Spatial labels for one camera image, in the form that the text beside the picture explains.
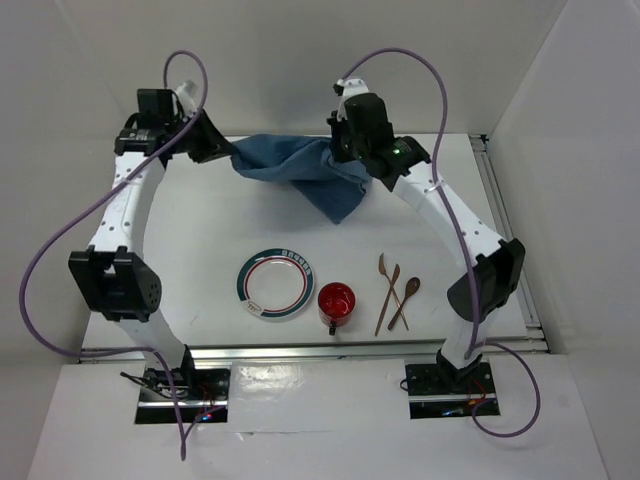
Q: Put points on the red mug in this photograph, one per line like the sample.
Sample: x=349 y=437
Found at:
x=336 y=303

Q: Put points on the blue cloth placemat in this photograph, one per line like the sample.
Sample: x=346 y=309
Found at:
x=306 y=163

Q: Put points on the aluminium rail front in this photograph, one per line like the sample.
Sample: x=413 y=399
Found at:
x=533 y=344

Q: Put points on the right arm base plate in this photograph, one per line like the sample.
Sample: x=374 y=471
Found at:
x=429 y=397

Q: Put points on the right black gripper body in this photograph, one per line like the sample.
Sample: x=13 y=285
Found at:
x=355 y=143

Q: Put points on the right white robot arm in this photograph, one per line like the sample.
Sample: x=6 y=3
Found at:
x=492 y=265

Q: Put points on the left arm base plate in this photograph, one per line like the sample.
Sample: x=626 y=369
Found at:
x=205 y=401

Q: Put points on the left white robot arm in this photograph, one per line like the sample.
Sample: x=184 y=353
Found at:
x=111 y=272

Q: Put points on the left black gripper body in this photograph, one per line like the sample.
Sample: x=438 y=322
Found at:
x=196 y=141

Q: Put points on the white plate green red rim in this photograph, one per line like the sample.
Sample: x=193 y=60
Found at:
x=275 y=284

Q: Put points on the copper spoon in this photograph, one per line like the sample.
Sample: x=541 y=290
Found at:
x=411 y=288

